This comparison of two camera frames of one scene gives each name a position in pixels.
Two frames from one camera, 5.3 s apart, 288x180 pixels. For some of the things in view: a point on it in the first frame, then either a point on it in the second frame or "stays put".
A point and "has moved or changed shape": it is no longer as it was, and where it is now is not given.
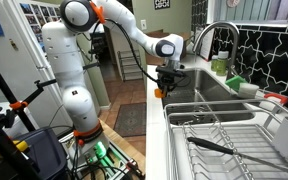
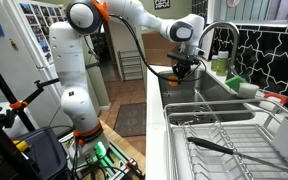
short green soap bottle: (215, 62) stays put
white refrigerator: (13, 37) stays put
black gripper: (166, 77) → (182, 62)
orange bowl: (158, 93) has moved or changed shape
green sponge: (235, 83) stays put
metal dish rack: (261, 128) stays put
